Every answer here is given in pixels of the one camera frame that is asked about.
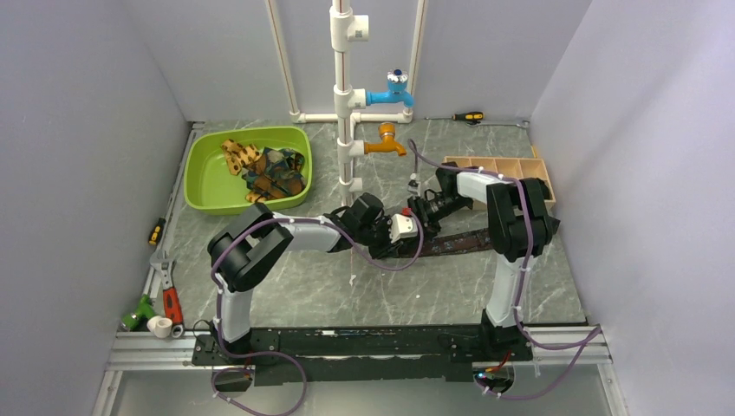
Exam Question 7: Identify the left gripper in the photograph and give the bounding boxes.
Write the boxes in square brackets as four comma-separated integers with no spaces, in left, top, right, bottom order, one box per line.
[357,216,402,261]

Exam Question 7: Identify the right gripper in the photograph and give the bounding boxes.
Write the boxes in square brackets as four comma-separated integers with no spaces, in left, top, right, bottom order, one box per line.
[402,194,471,248]

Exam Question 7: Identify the dark brown floral tie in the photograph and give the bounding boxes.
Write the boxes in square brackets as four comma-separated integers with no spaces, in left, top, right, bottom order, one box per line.
[419,229,493,257]

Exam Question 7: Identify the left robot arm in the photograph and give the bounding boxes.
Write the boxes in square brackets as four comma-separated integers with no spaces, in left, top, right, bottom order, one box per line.
[207,193,428,364]

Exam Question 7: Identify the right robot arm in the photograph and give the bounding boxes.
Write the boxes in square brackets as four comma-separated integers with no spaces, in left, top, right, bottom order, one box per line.
[407,163,560,360]

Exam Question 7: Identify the orange faucet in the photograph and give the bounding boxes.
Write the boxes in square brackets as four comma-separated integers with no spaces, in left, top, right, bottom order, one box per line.
[363,122,407,157]

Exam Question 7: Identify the wooden compartment tray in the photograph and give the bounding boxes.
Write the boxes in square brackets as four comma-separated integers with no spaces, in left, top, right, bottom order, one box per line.
[443,156,556,210]

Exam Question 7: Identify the yellow black screwdriver back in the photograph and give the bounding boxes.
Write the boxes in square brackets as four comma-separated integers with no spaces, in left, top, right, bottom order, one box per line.
[426,111,485,125]

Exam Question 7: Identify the yellow black screwdriver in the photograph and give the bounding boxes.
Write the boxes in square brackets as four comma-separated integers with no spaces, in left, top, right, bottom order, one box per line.
[426,111,485,125]
[147,217,166,246]

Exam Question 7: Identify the dark teal patterned tie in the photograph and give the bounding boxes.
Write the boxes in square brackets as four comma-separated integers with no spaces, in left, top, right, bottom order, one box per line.
[241,145,307,203]

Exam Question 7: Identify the silver wrench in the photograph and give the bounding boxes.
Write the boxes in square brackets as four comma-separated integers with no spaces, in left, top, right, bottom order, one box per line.
[468,120,530,129]

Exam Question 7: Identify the blue faucet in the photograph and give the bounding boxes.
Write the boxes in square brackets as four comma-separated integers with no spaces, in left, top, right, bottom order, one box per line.
[366,68,414,108]

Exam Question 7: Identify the green plastic basin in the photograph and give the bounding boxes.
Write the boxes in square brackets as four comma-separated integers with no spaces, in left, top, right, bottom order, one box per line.
[183,126,313,215]

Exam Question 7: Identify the white pvc pipe assembly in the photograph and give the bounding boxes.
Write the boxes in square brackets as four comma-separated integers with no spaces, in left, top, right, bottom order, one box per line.
[265,1,427,205]

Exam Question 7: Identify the yellow black screwdriver left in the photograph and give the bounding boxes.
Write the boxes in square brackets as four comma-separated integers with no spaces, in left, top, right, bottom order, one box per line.
[147,217,166,246]

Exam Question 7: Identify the white pipe fitting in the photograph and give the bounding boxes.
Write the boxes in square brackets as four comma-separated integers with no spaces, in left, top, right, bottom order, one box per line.
[146,315,173,339]

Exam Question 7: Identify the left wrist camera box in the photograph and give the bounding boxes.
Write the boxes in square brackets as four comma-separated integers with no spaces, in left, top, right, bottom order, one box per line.
[389,213,419,244]

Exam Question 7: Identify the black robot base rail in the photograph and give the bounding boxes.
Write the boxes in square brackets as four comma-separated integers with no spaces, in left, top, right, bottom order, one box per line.
[192,323,533,387]

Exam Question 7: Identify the red handled pliers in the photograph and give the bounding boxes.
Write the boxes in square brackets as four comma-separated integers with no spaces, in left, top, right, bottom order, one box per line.
[150,249,185,338]

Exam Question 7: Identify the aluminium frame rail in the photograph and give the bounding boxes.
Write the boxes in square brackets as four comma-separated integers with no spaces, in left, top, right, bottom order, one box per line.
[94,325,612,415]

